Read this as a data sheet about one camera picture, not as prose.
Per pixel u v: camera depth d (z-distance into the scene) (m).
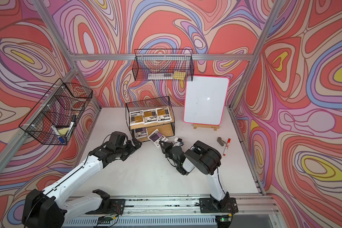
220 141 0.98
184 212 0.73
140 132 1.01
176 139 0.90
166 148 0.82
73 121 0.69
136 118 0.89
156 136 0.93
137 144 0.74
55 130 0.72
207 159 0.53
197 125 1.03
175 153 0.73
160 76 0.82
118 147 0.63
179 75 0.91
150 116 0.91
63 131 0.72
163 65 0.98
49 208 0.38
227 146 0.96
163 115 0.91
